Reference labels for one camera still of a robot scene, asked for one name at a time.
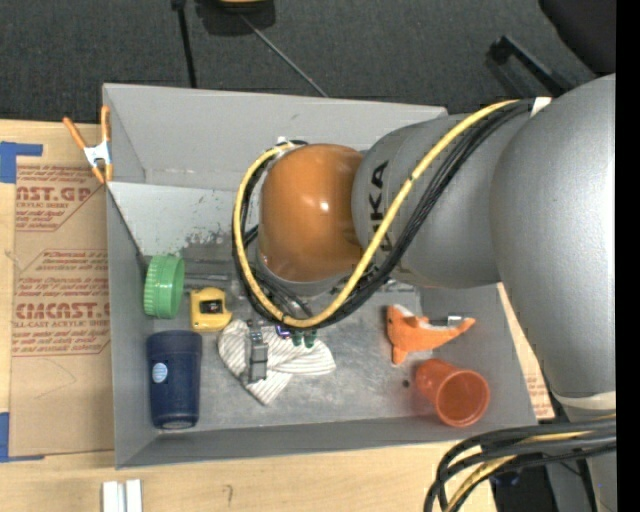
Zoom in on dark blue plastic cup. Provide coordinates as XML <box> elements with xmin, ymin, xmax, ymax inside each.
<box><xmin>145</xmin><ymin>329</ymin><xmax>204</xmax><ymax>431</ymax></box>

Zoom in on green plastic jar lid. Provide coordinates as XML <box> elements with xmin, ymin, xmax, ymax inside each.
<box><xmin>143</xmin><ymin>254</ymin><xmax>186</xmax><ymax>320</ymax></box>

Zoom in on brown cardboard board red print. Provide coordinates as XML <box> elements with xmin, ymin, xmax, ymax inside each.
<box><xmin>0</xmin><ymin>118</ymin><xmax>557</xmax><ymax>464</ymax></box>

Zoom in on orange plastic cup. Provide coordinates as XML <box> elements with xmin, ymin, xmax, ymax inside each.
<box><xmin>413</xmin><ymin>358</ymin><xmax>491</xmax><ymax>429</ymax></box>

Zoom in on grey metal bin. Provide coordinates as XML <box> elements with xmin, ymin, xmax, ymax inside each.
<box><xmin>101</xmin><ymin>83</ymin><xmax>540</xmax><ymax>470</ymax></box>

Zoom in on orange toy dolphin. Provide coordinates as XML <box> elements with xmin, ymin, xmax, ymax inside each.
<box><xmin>384</xmin><ymin>303</ymin><xmax>477</xmax><ymax>365</ymax></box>

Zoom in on yellow tape measure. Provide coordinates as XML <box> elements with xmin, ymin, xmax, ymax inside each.
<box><xmin>189</xmin><ymin>287</ymin><xmax>234</xmax><ymax>333</ymax></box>

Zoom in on white striped cloth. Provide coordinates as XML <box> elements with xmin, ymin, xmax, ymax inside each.
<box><xmin>216</xmin><ymin>319</ymin><xmax>337</xmax><ymax>406</ymax></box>

